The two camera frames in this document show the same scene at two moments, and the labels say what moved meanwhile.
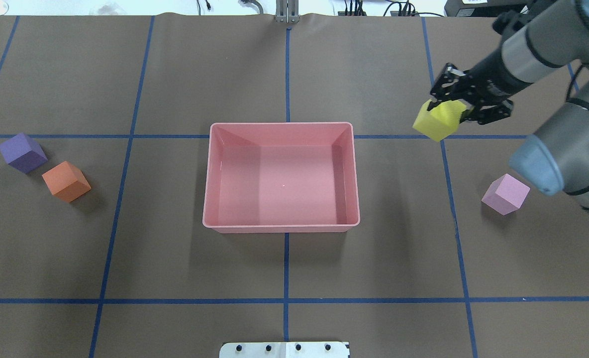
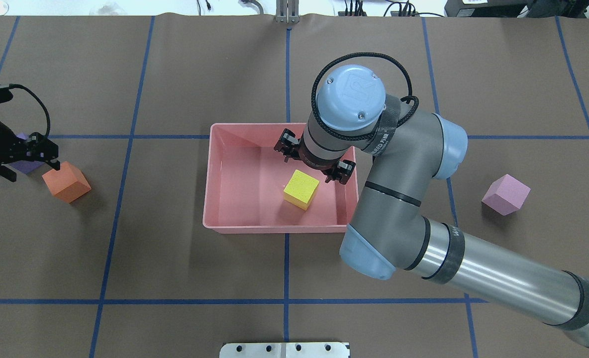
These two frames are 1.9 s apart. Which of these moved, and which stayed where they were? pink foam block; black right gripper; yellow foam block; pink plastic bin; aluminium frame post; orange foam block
Moved: black right gripper; yellow foam block
Stayed: pink foam block; aluminium frame post; orange foam block; pink plastic bin
